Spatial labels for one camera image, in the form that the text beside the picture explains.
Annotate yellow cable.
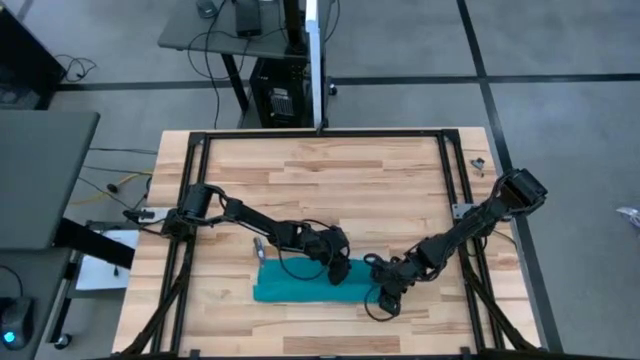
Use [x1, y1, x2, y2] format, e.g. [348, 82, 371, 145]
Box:
[69, 172, 154, 205]

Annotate white vertical post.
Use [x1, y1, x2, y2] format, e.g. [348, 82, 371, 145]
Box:
[304, 0, 329, 130]

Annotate straight black floor cable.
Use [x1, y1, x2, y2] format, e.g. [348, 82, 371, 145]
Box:
[89, 146, 159, 156]

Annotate black aluminium table frame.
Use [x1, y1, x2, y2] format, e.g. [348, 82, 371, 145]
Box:
[119, 128, 539, 358]

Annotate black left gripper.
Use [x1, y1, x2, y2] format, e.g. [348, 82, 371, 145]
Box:
[297, 224, 353, 287]

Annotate black power adapter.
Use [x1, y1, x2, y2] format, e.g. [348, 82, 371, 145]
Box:
[234, 0, 264, 38]

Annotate black monitor pole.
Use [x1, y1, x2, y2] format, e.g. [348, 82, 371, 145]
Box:
[283, 0, 307, 54]

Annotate large grey desk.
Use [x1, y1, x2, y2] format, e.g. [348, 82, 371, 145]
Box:
[0, 109, 101, 251]

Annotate teal towel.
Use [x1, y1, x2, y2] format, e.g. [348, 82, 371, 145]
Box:
[252, 238, 384, 305]

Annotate black hanging desk cable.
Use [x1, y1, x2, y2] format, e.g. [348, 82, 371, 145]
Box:
[187, 0, 236, 130]

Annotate black computer tower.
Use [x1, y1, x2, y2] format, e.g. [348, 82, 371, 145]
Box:
[248, 57, 315, 129]

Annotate white panel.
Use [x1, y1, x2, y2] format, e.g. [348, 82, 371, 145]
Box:
[74, 228, 140, 291]

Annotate black cabinet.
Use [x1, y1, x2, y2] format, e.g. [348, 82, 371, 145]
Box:
[0, 4, 66, 110]

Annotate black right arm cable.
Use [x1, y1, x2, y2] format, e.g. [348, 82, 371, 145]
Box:
[363, 286, 397, 323]

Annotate grey standing desk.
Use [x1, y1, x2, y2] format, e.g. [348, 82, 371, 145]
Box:
[158, 0, 332, 115]

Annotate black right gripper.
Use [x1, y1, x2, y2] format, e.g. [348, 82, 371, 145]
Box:
[369, 253, 422, 317]

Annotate coiled black floor cable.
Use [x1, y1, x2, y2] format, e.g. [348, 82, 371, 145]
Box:
[54, 53, 99, 84]

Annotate black mouse with light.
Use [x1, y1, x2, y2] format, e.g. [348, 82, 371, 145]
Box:
[0, 297, 35, 351]

